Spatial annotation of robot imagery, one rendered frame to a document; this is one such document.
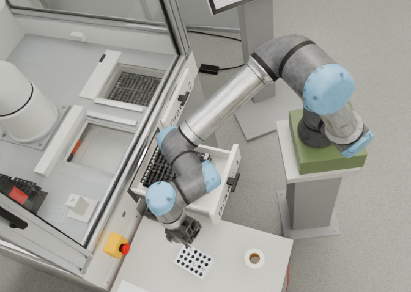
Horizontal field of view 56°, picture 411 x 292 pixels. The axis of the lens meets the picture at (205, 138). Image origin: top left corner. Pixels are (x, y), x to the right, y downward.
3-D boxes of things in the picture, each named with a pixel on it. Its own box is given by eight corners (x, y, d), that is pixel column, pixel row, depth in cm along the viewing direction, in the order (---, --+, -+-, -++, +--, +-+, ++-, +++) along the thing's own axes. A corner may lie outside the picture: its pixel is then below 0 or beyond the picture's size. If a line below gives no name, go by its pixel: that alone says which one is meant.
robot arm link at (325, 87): (348, 112, 137) (310, 30, 91) (380, 142, 129) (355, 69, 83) (322, 135, 139) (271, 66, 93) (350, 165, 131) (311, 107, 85)
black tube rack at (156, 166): (212, 162, 153) (210, 154, 147) (197, 203, 145) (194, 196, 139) (162, 151, 160) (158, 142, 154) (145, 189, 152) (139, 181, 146)
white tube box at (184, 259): (216, 260, 140) (214, 258, 137) (203, 281, 137) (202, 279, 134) (187, 244, 145) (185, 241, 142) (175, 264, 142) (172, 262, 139)
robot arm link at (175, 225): (150, 216, 104) (166, 191, 107) (155, 222, 107) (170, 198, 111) (173, 229, 101) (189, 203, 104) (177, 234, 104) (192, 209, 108)
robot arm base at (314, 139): (334, 112, 152) (337, 98, 144) (341, 146, 144) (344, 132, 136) (295, 116, 154) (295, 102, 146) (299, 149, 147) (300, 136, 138)
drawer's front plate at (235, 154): (241, 157, 154) (238, 143, 144) (218, 226, 141) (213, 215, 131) (236, 156, 154) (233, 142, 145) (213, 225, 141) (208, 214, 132)
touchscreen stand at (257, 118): (312, 118, 253) (325, -16, 168) (247, 142, 252) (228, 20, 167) (280, 66, 281) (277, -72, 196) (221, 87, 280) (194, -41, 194)
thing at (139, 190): (235, 158, 152) (233, 151, 147) (214, 219, 141) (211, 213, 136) (145, 138, 165) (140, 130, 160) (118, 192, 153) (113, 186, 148)
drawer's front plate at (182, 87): (194, 83, 178) (189, 68, 169) (170, 136, 165) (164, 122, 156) (191, 83, 178) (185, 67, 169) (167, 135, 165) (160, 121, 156)
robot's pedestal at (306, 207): (328, 184, 228) (344, 109, 164) (340, 234, 211) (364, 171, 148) (276, 191, 231) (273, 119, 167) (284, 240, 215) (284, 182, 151)
